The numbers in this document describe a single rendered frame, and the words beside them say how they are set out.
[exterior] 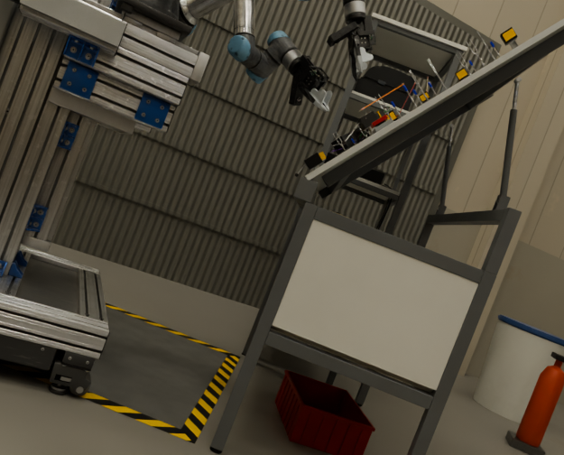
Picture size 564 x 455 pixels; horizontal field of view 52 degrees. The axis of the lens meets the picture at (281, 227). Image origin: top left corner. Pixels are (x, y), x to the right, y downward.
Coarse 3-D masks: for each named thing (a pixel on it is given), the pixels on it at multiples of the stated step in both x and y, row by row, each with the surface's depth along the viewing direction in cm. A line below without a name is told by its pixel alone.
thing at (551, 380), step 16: (560, 368) 327; (544, 384) 325; (560, 384) 323; (544, 400) 323; (528, 416) 327; (544, 416) 323; (512, 432) 337; (528, 432) 324; (544, 432) 325; (528, 448) 322
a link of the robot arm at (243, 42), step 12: (240, 0) 201; (252, 0) 202; (240, 12) 200; (252, 12) 201; (240, 24) 199; (252, 24) 200; (240, 36) 196; (252, 36) 199; (228, 48) 197; (240, 48) 195; (252, 48) 198; (240, 60) 199; (252, 60) 201
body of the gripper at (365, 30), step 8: (352, 16) 200; (360, 16) 199; (368, 16) 201; (360, 24) 201; (368, 24) 201; (352, 32) 199; (360, 32) 199; (368, 32) 199; (352, 40) 198; (360, 40) 200; (368, 40) 201; (352, 48) 200; (368, 48) 202
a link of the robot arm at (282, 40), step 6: (270, 36) 207; (276, 36) 206; (282, 36) 206; (270, 42) 208; (276, 42) 206; (282, 42) 205; (288, 42) 205; (270, 48) 207; (276, 48) 206; (282, 48) 204; (288, 48) 204; (294, 48) 204; (276, 54) 206; (282, 54) 204; (276, 60) 207
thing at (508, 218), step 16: (496, 208) 184; (432, 224) 281; (448, 224) 249; (464, 224) 225; (480, 224) 204; (496, 224) 186; (512, 224) 170; (496, 240) 170; (496, 256) 170; (496, 272) 170
